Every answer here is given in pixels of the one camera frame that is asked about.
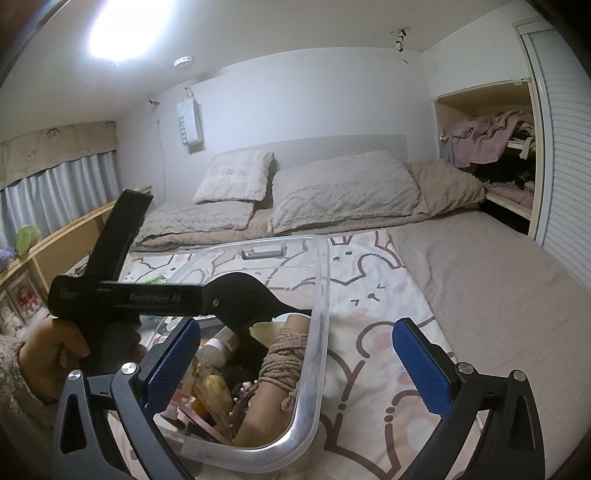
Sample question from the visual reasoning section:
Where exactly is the grey folded quilt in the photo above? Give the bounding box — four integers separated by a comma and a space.
134, 200, 256, 245

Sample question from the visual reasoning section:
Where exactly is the pink clothes heap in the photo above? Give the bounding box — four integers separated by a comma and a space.
438, 110, 536, 168

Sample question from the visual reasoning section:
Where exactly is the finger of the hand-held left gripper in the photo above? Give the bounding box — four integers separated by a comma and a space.
217, 314, 280, 354
203, 271, 321, 317

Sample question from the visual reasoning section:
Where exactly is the wooden shelf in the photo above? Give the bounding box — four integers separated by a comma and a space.
0, 185, 153, 337

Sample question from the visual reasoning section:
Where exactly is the white paper bag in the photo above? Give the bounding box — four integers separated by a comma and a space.
176, 88, 205, 148

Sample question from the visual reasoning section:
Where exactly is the rope-wrapped cardboard tube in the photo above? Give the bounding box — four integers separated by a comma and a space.
238, 313, 311, 446

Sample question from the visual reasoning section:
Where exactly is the small fluffy pillow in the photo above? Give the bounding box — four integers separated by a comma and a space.
193, 150, 275, 205

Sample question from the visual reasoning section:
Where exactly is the green plush toy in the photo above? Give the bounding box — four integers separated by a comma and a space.
16, 224, 40, 254

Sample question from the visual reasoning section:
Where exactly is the beige mattress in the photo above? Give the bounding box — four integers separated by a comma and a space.
385, 210, 591, 480

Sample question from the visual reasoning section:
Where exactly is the beige curtain valance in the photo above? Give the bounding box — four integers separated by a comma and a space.
0, 121, 117, 190

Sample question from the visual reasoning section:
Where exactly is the white wall cable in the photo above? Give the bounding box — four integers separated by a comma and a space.
148, 98, 168, 204

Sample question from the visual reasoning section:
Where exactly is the large knitted pillow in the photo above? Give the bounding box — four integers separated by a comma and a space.
268, 150, 422, 234

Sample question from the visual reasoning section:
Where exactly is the grey curtain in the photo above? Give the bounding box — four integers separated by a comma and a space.
0, 150, 120, 232

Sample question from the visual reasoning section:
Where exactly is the white louvred door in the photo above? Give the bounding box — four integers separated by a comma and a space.
515, 21, 591, 301

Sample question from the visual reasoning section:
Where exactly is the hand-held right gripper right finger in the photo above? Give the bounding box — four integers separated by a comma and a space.
392, 318, 546, 480

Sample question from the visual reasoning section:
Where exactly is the framed doll picture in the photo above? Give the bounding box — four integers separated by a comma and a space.
8, 272, 49, 324

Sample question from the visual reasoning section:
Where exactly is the clear plastic storage box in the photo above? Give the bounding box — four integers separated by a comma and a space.
117, 234, 331, 450

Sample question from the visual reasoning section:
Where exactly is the ceiling light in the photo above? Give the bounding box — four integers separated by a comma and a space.
88, 0, 185, 61

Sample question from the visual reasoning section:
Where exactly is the beige quilt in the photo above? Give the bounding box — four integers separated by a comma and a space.
129, 159, 486, 252

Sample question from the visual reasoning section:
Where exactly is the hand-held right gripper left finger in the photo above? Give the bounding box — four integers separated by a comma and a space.
51, 318, 201, 480

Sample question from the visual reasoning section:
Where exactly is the person's left forearm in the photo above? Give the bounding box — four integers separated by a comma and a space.
0, 335, 61, 480

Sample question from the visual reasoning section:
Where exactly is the yellow sponge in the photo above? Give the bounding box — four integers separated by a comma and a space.
198, 369, 232, 416

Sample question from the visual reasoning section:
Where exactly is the person's left hand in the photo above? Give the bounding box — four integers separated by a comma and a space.
21, 318, 93, 407

